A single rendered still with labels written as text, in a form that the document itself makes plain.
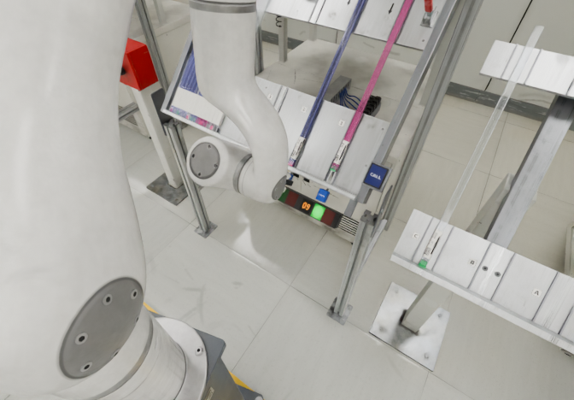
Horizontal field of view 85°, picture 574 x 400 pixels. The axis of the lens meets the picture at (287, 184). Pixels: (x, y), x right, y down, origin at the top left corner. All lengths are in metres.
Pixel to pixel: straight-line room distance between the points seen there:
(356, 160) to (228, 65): 0.43
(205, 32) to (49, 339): 0.37
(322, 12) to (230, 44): 0.52
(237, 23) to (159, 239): 1.33
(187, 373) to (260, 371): 0.73
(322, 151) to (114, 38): 0.61
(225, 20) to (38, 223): 0.32
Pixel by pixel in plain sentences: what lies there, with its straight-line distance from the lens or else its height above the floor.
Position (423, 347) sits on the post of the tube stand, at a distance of 1.43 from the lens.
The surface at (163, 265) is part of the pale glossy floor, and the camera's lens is 1.58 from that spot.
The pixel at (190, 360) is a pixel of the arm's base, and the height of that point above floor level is 0.71.
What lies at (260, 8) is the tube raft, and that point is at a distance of 1.02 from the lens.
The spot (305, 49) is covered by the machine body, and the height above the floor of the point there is 0.62.
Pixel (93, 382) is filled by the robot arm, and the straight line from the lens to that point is 0.43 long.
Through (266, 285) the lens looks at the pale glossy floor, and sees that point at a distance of 1.44.
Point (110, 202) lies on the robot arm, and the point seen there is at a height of 1.12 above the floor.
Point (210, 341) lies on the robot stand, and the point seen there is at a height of 0.70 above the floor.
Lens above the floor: 1.30
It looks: 47 degrees down
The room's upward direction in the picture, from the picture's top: straight up
